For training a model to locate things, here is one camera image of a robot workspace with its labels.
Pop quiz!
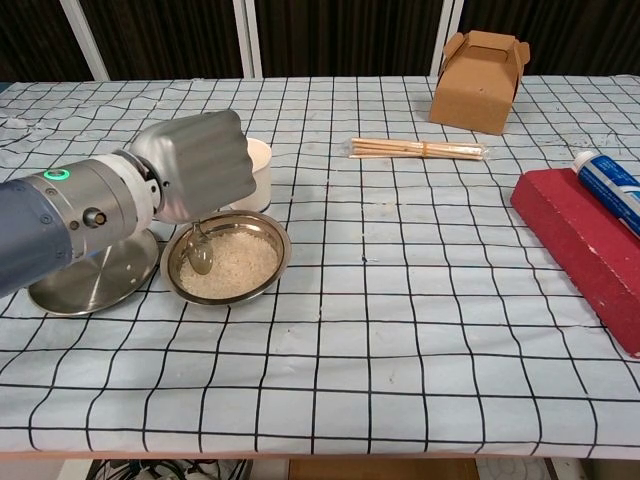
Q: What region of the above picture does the brown cardboard gable box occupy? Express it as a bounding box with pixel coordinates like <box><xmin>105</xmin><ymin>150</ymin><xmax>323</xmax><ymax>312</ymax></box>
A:
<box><xmin>428</xmin><ymin>29</ymin><xmax>531</xmax><ymax>136</ymax></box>

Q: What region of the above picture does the white paper cup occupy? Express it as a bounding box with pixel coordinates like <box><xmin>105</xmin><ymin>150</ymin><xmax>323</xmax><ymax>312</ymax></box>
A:
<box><xmin>227</xmin><ymin>137</ymin><xmax>274</xmax><ymax>212</ymax></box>

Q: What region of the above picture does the white partition post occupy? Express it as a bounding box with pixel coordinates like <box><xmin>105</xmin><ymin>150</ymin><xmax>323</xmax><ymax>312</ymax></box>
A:
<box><xmin>232</xmin><ymin>0</ymin><xmax>264</xmax><ymax>79</ymax></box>
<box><xmin>427</xmin><ymin>0</ymin><xmax>464</xmax><ymax>77</ymax></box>
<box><xmin>64</xmin><ymin>0</ymin><xmax>111</xmax><ymax>81</ymax></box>

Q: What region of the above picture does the white rice heap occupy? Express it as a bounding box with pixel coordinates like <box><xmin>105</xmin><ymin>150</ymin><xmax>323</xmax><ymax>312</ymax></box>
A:
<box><xmin>178</xmin><ymin>232</ymin><xmax>280</xmax><ymax>300</ymax></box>

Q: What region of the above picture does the light blue checkered tablecloth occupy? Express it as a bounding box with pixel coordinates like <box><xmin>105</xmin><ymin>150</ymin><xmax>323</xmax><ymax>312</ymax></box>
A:
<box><xmin>0</xmin><ymin>74</ymin><xmax>640</xmax><ymax>459</ymax></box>

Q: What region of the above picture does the wrapped wooden chopstick bundle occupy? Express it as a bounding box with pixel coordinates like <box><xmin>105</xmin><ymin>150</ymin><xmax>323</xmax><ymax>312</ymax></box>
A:
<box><xmin>344</xmin><ymin>137</ymin><xmax>487</xmax><ymax>162</ymax></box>

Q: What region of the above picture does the brown wooden board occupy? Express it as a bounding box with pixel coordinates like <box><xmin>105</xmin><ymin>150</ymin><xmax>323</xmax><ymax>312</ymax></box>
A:
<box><xmin>288</xmin><ymin>457</ymin><xmax>481</xmax><ymax>480</ymax></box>

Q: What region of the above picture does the blue white toothpaste tube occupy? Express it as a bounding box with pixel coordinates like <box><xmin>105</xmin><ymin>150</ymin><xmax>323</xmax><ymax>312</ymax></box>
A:
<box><xmin>572</xmin><ymin>149</ymin><xmax>640</xmax><ymax>239</ymax></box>

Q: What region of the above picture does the metal spoon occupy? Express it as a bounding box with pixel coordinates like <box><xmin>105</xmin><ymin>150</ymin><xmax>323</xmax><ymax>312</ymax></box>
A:
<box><xmin>183</xmin><ymin>219</ymin><xmax>216</xmax><ymax>276</ymax></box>

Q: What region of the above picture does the floor cable tangle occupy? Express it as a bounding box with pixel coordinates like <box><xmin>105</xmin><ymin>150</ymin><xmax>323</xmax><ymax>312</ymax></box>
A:
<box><xmin>89</xmin><ymin>457</ymin><xmax>251</xmax><ymax>480</ymax></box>

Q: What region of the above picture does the steel bowl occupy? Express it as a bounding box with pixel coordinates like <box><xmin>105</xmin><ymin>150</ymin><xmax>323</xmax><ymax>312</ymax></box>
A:
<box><xmin>160</xmin><ymin>209</ymin><xmax>293</xmax><ymax>306</ymax></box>

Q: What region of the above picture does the long red box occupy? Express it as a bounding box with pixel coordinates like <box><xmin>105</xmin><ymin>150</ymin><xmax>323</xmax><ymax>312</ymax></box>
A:
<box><xmin>509</xmin><ymin>168</ymin><xmax>640</xmax><ymax>359</ymax></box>

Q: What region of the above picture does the empty steel plate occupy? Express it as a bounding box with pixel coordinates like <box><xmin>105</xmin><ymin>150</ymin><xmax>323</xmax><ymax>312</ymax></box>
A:
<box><xmin>27</xmin><ymin>229</ymin><xmax>160</xmax><ymax>317</ymax></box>

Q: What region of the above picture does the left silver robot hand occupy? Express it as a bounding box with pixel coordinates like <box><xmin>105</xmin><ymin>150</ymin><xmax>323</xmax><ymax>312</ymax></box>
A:
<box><xmin>128</xmin><ymin>109</ymin><xmax>259</xmax><ymax>225</ymax></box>

